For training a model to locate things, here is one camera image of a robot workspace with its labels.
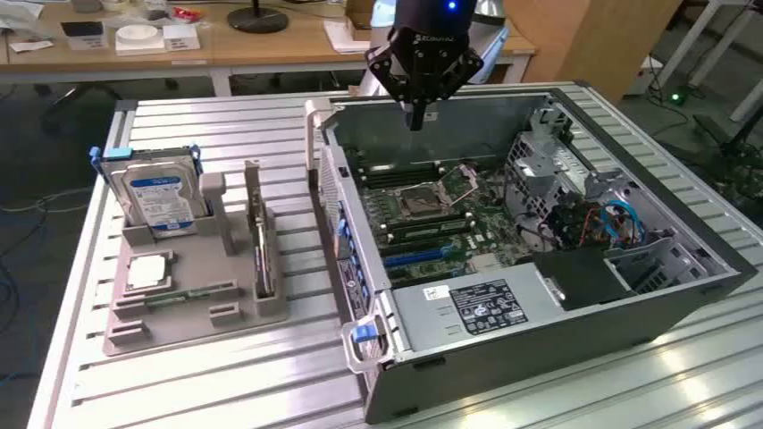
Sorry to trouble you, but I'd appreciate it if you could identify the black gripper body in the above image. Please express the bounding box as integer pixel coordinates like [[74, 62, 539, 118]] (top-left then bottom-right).
[[390, 0, 479, 100]]

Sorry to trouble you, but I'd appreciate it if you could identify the low profile graphics card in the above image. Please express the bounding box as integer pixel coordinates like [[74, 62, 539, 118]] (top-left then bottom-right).
[[242, 159, 283, 301]]

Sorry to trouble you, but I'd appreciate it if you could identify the stack of white papers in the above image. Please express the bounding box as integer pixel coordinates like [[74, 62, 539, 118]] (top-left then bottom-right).
[[322, 19, 375, 55]]

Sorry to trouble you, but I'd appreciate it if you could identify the small cardboard box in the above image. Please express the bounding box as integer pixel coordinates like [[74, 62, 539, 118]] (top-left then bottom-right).
[[344, 0, 378, 32]]

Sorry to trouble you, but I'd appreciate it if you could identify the wooden desk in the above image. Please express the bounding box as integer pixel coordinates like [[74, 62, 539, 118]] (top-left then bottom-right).
[[0, 0, 539, 86]]

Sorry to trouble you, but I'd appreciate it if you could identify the wooden cabinet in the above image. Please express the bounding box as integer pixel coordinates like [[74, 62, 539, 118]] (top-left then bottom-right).
[[519, 0, 685, 102]]

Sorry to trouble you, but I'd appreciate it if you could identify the metal socket cover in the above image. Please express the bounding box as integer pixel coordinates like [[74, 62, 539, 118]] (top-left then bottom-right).
[[438, 163, 482, 206]]

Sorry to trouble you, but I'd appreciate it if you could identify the black round stand base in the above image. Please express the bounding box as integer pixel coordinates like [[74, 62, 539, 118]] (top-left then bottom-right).
[[226, 0, 291, 35]]

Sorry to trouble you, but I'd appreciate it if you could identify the tall metal disk bay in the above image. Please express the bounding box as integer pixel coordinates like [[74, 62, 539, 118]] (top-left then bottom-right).
[[503, 129, 599, 212]]

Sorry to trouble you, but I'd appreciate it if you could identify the CPU socket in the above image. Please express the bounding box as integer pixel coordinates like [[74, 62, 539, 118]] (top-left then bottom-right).
[[395, 181, 450, 221]]

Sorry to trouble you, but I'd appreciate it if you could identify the plain white box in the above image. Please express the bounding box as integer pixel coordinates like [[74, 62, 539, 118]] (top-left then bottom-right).
[[162, 22, 203, 53]]

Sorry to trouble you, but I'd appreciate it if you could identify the black RAM stick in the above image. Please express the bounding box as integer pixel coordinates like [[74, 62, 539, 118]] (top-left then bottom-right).
[[387, 216, 474, 240]]

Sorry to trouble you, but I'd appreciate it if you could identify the red packet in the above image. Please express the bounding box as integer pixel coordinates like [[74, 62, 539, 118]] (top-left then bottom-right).
[[168, 4, 203, 24]]

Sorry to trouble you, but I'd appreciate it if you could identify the green motherboard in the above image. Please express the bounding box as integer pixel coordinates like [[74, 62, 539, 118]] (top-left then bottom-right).
[[343, 147, 538, 288]]

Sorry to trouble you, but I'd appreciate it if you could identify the blue expansion slot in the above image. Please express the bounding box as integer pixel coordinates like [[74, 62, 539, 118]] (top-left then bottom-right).
[[380, 247, 452, 270]]

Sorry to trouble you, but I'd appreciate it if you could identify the white box with round insert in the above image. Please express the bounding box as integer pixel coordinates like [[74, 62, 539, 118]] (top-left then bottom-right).
[[114, 23, 167, 57]]

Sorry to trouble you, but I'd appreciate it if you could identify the hard disk with blue rails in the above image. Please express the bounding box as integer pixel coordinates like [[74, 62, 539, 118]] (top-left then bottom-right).
[[87, 141, 208, 240]]

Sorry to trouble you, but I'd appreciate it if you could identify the black floor stand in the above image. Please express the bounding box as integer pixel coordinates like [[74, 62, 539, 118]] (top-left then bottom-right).
[[693, 84, 763, 158]]

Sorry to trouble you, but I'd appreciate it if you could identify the white box with black top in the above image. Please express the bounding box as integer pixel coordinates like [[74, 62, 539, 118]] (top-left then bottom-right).
[[59, 21, 110, 52]]

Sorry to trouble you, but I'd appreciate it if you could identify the grey parts rack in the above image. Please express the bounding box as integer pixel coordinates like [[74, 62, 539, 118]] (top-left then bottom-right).
[[102, 172, 294, 358]]

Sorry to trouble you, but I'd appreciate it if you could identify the low grey disk bay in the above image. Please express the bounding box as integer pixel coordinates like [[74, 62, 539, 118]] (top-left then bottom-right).
[[600, 235, 718, 297]]

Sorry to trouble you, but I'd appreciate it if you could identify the black office chair base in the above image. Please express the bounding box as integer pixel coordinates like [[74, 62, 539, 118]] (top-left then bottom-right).
[[34, 80, 124, 133]]

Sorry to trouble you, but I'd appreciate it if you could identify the grey power supply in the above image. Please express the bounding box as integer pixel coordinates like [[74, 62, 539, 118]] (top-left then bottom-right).
[[380, 263, 566, 355]]

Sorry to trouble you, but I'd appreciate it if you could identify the silver CPU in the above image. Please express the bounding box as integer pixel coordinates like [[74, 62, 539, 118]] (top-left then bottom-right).
[[127, 256, 172, 290]]

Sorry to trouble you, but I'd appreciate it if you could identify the white paper card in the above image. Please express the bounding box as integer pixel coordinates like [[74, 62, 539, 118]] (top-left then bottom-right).
[[7, 39, 56, 55]]

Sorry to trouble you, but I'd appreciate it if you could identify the green RAM stick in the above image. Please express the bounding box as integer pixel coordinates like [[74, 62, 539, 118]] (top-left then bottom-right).
[[142, 288, 218, 309]]

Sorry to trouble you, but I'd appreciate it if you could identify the black open PC case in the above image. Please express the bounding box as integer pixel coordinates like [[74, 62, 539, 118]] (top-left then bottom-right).
[[303, 87, 759, 425]]

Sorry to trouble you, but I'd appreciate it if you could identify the orange wire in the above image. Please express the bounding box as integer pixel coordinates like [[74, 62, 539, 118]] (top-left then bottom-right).
[[582, 208, 600, 245]]

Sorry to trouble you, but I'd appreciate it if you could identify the blue wire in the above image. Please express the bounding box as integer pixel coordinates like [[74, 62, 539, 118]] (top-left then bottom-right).
[[598, 201, 647, 246]]

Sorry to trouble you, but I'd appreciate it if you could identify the white table frame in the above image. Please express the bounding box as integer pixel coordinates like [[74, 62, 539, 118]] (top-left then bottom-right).
[[654, 0, 763, 122]]

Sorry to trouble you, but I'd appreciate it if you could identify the blue floor cable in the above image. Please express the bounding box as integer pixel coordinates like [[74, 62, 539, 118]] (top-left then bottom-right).
[[0, 191, 56, 385]]

